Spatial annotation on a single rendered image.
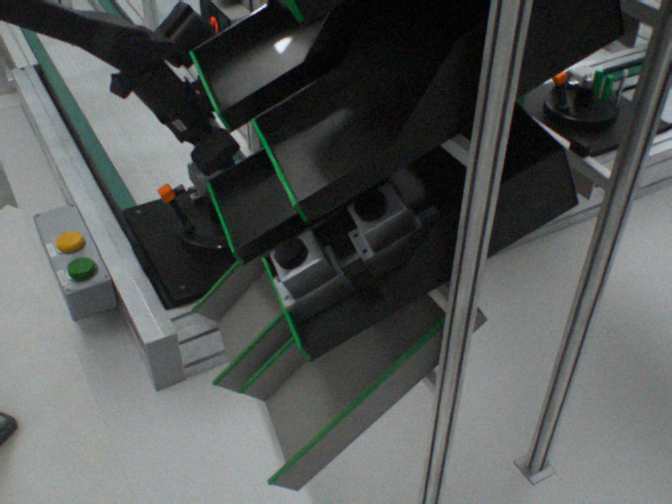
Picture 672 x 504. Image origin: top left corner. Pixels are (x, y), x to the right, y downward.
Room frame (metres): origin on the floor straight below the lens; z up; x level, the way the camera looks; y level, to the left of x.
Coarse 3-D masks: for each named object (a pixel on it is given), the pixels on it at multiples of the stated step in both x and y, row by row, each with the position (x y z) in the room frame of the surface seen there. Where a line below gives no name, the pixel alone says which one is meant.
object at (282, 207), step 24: (240, 168) 0.71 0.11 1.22; (264, 168) 0.72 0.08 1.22; (216, 192) 0.70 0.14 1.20; (240, 192) 0.69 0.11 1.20; (264, 192) 0.68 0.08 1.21; (240, 216) 0.65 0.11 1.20; (264, 216) 0.64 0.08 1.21; (288, 216) 0.63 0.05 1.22; (240, 240) 0.62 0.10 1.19; (264, 240) 0.59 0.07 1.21
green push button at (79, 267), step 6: (78, 258) 0.84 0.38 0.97; (84, 258) 0.84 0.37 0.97; (72, 264) 0.82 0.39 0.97; (78, 264) 0.82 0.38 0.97; (84, 264) 0.82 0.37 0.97; (90, 264) 0.82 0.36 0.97; (72, 270) 0.81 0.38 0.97; (78, 270) 0.81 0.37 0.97; (84, 270) 0.81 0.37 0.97; (90, 270) 0.81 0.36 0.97; (72, 276) 0.80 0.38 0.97; (78, 276) 0.80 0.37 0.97; (84, 276) 0.80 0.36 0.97
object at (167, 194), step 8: (168, 184) 0.88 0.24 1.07; (160, 192) 0.87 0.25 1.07; (168, 192) 0.87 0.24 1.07; (176, 192) 0.88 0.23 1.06; (184, 192) 0.88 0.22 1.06; (168, 200) 0.87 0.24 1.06; (176, 200) 0.88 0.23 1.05; (176, 208) 0.88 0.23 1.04; (184, 216) 0.88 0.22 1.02; (184, 224) 0.88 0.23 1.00
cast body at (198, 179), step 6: (198, 144) 0.92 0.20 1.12; (192, 162) 0.92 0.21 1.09; (192, 168) 0.90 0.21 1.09; (192, 174) 0.90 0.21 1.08; (198, 174) 0.89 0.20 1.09; (216, 174) 0.89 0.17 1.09; (192, 180) 0.90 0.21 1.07; (198, 180) 0.88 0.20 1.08; (204, 180) 0.88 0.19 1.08; (198, 186) 0.88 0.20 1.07; (204, 186) 0.88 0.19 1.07; (204, 192) 0.88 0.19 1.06
